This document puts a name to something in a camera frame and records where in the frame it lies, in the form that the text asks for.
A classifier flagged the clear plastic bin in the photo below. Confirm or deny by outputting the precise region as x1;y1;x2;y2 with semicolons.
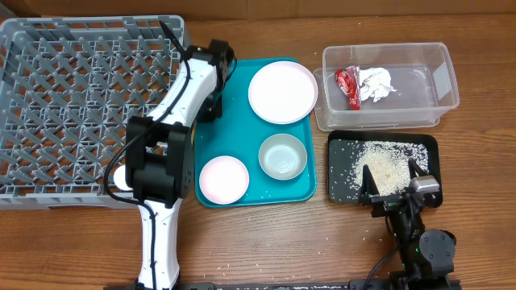
314;43;460;131

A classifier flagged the black tray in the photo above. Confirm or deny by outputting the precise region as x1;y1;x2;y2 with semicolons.
327;130;443;205

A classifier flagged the grey dish rack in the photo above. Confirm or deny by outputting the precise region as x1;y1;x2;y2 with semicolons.
1;15;189;210

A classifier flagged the small white pink bowl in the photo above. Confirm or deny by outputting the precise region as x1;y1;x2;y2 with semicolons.
199;155;250;205

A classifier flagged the white napkin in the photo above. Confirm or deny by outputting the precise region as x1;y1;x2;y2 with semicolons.
358;68;396;102

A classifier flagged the teal serving tray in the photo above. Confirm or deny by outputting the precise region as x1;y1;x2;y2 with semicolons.
194;57;317;207

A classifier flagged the red snack wrapper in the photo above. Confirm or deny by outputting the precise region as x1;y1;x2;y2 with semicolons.
334;66;360;110

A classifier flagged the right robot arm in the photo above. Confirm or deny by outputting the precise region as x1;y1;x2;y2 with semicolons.
359;159;462;290

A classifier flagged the white cup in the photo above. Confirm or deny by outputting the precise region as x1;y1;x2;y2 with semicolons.
113;165;131;191

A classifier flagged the pile of rice grains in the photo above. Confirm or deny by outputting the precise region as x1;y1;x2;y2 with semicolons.
328;139;429;203

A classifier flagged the large white plate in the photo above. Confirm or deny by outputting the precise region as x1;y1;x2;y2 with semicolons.
248;60;318;125

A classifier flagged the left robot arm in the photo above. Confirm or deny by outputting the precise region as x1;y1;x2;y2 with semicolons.
124;39;235;289

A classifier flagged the grey bowl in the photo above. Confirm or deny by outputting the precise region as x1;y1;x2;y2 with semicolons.
258;134;308;180

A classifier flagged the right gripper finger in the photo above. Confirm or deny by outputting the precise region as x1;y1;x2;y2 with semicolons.
360;165;380;198
408;159;428;177

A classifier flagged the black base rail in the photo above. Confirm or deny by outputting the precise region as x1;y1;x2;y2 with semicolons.
103;280;462;290

